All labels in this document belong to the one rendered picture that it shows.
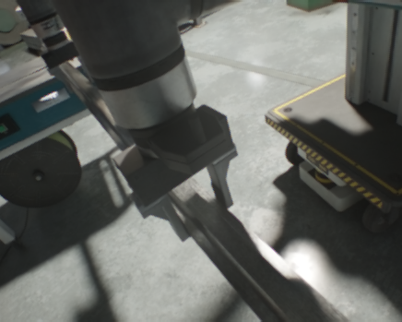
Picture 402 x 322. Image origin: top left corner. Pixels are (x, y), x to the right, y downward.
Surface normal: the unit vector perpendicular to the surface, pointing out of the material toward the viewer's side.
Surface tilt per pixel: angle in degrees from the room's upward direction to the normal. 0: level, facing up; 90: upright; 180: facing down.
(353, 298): 0
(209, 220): 0
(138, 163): 0
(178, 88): 90
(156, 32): 90
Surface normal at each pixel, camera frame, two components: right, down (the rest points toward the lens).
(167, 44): 0.76, 0.24
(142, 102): 0.11, 0.62
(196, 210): -0.26, -0.74
